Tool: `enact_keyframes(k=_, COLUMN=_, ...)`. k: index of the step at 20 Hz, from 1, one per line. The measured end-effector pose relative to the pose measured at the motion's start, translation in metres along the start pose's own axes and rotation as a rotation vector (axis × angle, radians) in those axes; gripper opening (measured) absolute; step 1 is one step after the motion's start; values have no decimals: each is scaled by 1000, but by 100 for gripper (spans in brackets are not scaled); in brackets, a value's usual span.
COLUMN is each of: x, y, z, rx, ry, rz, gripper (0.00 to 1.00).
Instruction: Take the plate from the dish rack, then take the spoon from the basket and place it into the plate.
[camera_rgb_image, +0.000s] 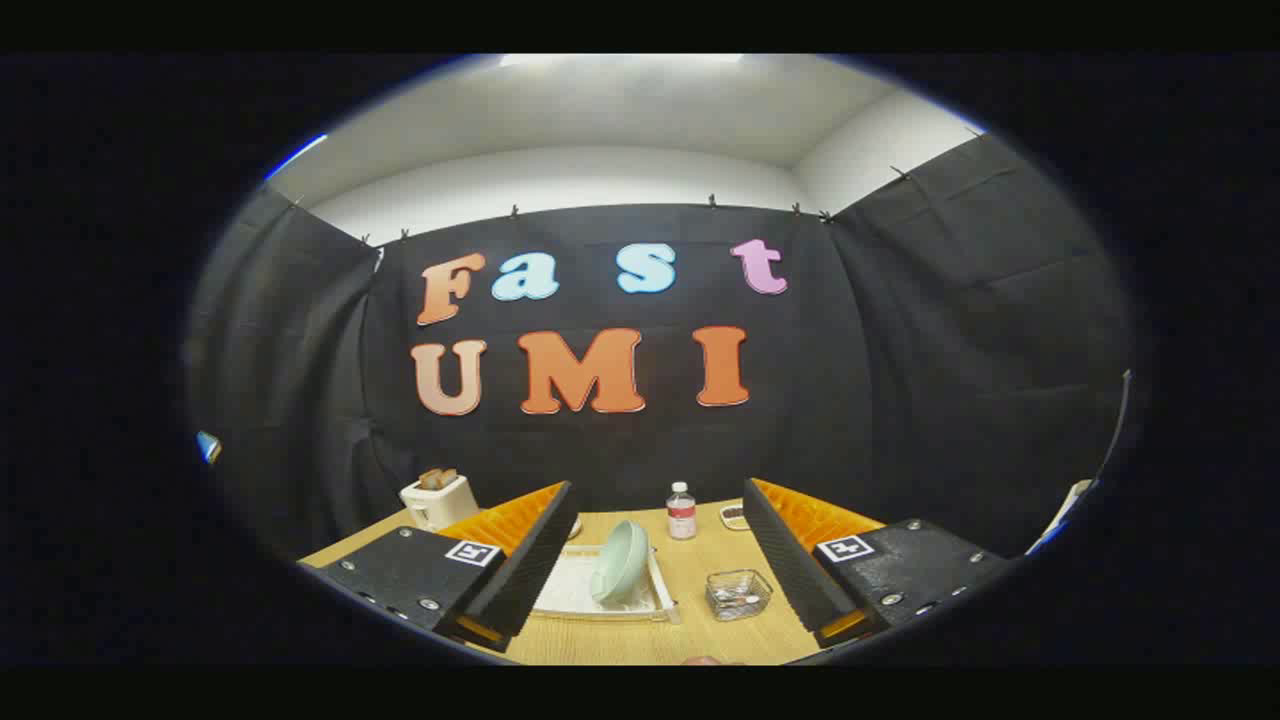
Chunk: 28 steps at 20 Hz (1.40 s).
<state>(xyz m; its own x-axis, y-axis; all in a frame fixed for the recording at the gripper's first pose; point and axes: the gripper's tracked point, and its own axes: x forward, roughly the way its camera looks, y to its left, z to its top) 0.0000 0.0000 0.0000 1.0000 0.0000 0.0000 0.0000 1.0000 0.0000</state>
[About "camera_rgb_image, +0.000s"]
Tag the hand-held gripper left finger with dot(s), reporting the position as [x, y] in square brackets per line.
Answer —
[530, 570]

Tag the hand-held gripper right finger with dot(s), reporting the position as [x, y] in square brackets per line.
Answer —
[785, 565]

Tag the white dish rack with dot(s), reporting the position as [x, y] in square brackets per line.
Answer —
[565, 595]

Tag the white spoon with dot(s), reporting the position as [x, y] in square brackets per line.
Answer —
[735, 598]

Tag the light green plate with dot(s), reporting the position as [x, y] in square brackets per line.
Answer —
[620, 560]

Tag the white sectioned dish with seeds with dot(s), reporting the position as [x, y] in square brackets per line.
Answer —
[733, 516]

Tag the cream toaster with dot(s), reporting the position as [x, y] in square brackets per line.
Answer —
[440, 505]

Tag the clear plastic bottle red label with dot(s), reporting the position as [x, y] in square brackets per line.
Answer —
[681, 515]

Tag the white and blue device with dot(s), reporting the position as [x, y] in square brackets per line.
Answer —
[1065, 510]

